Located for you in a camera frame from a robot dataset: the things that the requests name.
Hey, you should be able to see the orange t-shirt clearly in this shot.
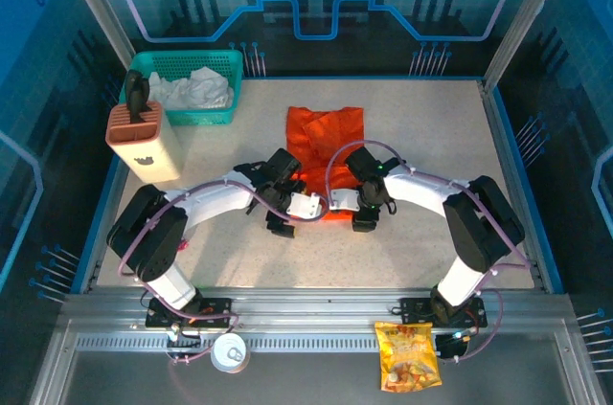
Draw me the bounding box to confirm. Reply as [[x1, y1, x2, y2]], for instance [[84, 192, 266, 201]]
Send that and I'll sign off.
[[285, 105, 365, 223]]

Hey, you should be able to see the teal plastic basket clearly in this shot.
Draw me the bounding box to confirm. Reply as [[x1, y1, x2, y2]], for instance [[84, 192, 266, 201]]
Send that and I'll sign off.
[[118, 49, 244, 127]]

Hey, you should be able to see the white t-shirt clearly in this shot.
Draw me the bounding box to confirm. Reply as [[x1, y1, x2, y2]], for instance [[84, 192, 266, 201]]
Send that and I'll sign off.
[[147, 65, 236, 109]]

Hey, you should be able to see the silver tin can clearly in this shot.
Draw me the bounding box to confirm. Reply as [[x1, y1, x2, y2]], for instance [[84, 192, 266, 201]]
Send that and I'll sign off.
[[209, 331, 250, 373]]

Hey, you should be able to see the beige knife block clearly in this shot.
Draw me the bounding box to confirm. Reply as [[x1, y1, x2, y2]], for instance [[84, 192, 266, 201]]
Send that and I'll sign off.
[[103, 101, 186, 185]]

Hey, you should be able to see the yellow snack bag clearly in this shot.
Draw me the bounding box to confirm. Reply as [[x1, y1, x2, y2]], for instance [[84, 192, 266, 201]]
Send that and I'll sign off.
[[373, 321, 444, 394]]

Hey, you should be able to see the black controller board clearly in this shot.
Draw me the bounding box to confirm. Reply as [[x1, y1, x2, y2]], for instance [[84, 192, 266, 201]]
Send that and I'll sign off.
[[434, 330, 469, 362]]

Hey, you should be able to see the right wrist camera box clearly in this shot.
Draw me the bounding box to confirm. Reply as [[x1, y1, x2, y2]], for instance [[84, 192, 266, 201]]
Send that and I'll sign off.
[[329, 188, 361, 212]]

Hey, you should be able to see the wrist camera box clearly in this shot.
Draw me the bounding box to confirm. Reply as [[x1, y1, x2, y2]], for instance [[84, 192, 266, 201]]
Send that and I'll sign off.
[[285, 191, 323, 220], [329, 188, 361, 212]]

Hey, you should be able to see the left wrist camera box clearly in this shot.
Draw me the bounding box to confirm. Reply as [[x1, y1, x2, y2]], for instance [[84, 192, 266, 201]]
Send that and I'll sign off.
[[285, 191, 323, 220]]

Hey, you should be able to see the aluminium frame rail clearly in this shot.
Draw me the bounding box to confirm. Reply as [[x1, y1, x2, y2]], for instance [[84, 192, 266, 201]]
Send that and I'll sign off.
[[28, 285, 607, 405]]

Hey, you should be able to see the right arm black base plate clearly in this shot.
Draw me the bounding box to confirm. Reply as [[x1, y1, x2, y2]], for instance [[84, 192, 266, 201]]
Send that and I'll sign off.
[[398, 297, 488, 329]]

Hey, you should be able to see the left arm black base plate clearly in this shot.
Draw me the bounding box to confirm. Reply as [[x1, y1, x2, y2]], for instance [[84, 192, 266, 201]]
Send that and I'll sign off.
[[145, 297, 236, 329]]

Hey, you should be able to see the black knife handle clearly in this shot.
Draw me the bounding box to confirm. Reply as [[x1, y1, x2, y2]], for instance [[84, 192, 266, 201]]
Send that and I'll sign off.
[[125, 70, 153, 124]]

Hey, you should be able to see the aluminium corner post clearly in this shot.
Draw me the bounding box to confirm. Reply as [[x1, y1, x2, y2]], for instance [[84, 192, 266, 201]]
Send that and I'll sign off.
[[53, 0, 140, 61], [482, 0, 579, 90]]

